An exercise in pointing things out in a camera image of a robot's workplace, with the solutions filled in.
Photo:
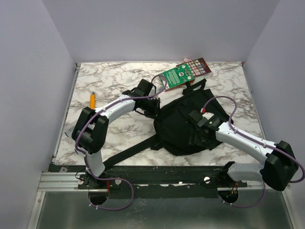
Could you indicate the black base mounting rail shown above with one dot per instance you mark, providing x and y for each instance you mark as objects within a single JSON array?
[{"x": 124, "y": 182}]

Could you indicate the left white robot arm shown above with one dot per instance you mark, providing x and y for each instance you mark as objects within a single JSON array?
[{"x": 91, "y": 128}]

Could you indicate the black student backpack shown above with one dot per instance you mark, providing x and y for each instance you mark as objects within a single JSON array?
[{"x": 175, "y": 132}]

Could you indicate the green book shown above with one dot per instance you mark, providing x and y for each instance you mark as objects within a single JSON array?
[{"x": 177, "y": 76}]

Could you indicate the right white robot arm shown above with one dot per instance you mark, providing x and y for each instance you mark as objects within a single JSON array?
[{"x": 276, "y": 164}]

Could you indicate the orange utility knife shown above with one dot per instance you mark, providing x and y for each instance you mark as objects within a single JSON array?
[{"x": 92, "y": 101}]

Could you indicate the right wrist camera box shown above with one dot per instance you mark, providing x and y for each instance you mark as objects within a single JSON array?
[{"x": 206, "y": 114}]

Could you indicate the dark red book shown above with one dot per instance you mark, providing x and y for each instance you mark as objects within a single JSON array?
[{"x": 194, "y": 68}]

